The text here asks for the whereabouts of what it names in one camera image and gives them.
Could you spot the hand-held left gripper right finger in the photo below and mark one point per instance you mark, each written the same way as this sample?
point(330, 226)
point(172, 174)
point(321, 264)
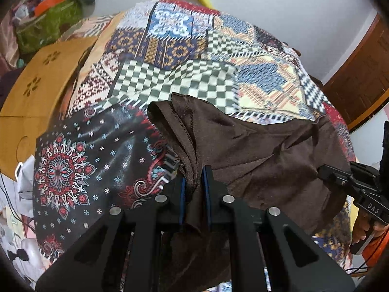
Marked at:
point(207, 194)

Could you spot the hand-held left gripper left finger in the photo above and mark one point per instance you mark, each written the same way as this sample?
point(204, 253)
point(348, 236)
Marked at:
point(182, 202)

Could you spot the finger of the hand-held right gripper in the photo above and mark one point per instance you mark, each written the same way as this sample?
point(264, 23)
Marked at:
point(332, 176)

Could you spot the brown garment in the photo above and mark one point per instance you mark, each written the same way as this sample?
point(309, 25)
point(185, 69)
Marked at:
point(258, 158)

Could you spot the person's right hand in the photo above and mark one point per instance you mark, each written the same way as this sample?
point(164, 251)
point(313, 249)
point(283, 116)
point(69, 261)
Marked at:
point(360, 228)

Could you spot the patchwork patterned blanket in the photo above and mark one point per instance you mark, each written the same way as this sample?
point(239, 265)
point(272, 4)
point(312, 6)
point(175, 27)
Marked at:
point(91, 164)

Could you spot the brown wooden door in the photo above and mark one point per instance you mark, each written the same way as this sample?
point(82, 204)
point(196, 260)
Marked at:
point(364, 82)

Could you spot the small black device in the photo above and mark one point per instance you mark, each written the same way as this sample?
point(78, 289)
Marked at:
point(18, 255)

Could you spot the wooden lap table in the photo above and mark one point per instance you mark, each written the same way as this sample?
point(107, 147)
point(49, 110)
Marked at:
point(36, 103)

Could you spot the green patterned bag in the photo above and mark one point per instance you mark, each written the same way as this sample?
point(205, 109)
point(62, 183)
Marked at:
point(51, 24)

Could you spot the pink curtain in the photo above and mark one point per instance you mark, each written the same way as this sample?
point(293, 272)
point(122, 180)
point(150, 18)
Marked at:
point(7, 42)

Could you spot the orange box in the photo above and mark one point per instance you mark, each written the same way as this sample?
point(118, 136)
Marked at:
point(50, 3)

